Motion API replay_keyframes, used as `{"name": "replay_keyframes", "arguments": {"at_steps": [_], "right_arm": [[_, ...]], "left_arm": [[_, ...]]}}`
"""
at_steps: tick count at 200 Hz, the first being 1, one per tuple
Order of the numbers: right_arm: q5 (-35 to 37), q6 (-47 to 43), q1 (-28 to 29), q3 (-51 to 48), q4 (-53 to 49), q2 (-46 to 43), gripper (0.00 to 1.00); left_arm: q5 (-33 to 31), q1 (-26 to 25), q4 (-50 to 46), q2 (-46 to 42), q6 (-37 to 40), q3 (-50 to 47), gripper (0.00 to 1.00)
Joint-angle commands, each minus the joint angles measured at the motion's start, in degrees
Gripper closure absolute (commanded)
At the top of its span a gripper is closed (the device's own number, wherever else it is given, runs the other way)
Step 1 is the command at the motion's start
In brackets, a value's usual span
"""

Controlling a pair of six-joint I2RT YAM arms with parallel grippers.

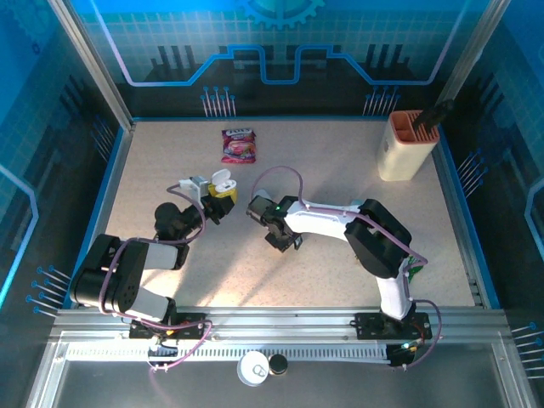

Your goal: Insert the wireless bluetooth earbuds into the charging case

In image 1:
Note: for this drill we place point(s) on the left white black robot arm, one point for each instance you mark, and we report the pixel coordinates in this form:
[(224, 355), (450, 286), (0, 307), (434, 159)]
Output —
[(161, 255)]

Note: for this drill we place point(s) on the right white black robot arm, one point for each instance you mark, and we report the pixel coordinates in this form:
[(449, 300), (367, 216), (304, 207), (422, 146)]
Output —
[(323, 219)]

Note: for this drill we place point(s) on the red candy bag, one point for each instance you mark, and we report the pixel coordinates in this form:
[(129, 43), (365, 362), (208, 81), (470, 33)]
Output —
[(238, 146)]

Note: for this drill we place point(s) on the green snack bag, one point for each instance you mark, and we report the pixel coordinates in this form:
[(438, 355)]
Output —
[(414, 268)]

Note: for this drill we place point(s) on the black round cap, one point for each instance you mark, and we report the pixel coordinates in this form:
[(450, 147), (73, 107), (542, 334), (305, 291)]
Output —
[(278, 364)]

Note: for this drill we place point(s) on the white pull-tab can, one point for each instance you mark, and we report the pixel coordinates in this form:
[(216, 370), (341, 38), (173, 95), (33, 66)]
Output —
[(253, 368)]

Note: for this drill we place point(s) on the beige utensil holder orange top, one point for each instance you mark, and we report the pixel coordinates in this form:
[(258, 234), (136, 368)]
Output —
[(404, 157)]

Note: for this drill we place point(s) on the small electronics board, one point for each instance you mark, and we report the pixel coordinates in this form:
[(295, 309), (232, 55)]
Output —
[(401, 355)]

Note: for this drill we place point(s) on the aluminium mounting rail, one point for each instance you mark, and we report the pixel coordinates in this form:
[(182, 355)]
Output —
[(276, 321)]

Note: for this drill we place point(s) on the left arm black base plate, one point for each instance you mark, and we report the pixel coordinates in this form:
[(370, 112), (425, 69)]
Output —
[(191, 325)]

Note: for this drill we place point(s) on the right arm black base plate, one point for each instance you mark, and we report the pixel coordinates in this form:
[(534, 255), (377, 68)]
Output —
[(370, 325)]

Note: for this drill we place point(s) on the aluminium frame post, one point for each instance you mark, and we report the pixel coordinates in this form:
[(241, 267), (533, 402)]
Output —
[(472, 47), (93, 64)]

